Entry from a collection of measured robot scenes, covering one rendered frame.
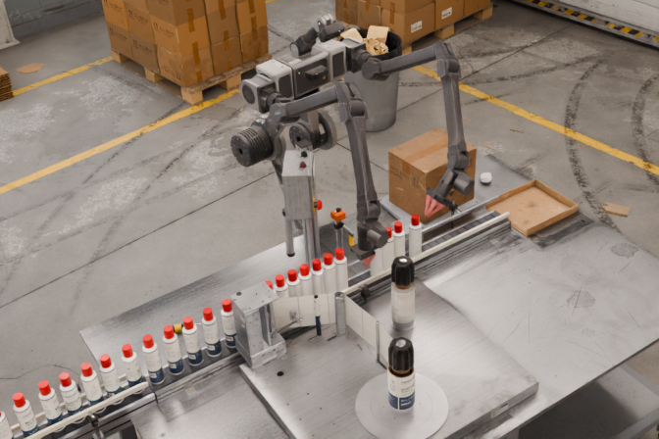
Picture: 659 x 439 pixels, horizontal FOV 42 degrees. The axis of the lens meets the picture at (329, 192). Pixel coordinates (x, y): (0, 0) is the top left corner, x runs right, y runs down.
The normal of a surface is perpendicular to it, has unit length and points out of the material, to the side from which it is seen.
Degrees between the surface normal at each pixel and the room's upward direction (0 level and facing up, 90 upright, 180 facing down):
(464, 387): 0
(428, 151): 0
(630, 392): 0
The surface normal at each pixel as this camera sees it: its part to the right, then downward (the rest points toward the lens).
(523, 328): -0.05, -0.82
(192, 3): 0.68, 0.39
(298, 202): -0.03, 0.57
